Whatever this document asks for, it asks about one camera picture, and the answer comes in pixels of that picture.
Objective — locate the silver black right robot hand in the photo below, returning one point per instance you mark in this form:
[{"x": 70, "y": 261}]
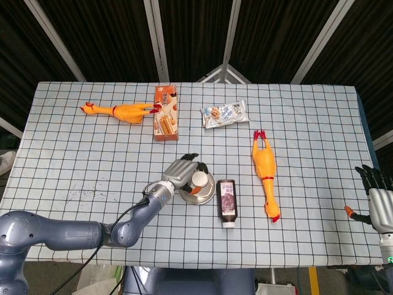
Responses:
[{"x": 380, "y": 209}]

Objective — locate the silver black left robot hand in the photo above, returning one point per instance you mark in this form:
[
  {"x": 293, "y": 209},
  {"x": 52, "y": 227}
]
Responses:
[{"x": 179, "y": 173}]

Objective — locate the white paper cup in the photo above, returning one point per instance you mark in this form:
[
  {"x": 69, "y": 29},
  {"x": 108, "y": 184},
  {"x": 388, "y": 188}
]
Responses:
[{"x": 199, "y": 179}]

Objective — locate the round steel plate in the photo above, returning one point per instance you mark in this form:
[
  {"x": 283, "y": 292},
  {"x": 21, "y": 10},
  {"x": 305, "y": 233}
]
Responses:
[{"x": 205, "y": 192}]

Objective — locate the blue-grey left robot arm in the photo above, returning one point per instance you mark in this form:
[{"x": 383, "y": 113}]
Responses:
[{"x": 76, "y": 230}]

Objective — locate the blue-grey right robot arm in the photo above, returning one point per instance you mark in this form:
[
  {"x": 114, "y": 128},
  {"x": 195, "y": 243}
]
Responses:
[{"x": 387, "y": 249}]

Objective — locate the dark grape sauce bottle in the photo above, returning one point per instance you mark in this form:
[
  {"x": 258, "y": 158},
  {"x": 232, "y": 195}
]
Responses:
[{"x": 227, "y": 202}]

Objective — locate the orange biscuit roll box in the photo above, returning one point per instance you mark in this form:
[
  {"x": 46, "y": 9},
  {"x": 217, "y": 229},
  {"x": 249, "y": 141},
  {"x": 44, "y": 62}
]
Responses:
[{"x": 166, "y": 113}]

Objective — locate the silver snack bag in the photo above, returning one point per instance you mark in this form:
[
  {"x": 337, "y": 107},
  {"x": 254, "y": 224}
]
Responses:
[{"x": 224, "y": 113}]

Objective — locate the yellow rubber chicken toy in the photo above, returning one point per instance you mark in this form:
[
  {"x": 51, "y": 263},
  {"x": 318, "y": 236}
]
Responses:
[
  {"x": 129, "y": 112},
  {"x": 265, "y": 166}
]

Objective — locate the blue checkered tablecloth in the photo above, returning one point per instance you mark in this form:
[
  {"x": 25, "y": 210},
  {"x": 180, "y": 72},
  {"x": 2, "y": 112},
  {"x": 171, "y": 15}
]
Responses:
[{"x": 291, "y": 239}]

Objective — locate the blue-grey robot torso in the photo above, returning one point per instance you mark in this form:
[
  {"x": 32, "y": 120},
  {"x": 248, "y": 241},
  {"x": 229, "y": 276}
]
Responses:
[{"x": 184, "y": 281}]

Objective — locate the translucent plastic bag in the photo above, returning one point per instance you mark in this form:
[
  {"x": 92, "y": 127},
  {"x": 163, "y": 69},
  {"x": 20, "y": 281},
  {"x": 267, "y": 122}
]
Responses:
[{"x": 104, "y": 281}]

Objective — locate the black pleated curtain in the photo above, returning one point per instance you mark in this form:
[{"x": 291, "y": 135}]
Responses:
[{"x": 107, "y": 37}]

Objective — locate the white shoe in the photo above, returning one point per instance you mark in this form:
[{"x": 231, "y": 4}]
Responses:
[{"x": 5, "y": 161}]

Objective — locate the white aluminium side rail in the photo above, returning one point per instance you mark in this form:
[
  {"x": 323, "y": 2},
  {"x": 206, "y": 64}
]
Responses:
[
  {"x": 382, "y": 141},
  {"x": 10, "y": 126}
]

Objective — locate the white triangular frame brace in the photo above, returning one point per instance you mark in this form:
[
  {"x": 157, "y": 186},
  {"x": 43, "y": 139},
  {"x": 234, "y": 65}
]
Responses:
[{"x": 224, "y": 75}]

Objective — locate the white aluminium frame post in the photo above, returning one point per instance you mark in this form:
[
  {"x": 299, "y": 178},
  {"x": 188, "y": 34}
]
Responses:
[
  {"x": 55, "y": 40},
  {"x": 230, "y": 30},
  {"x": 322, "y": 40},
  {"x": 158, "y": 40}
]

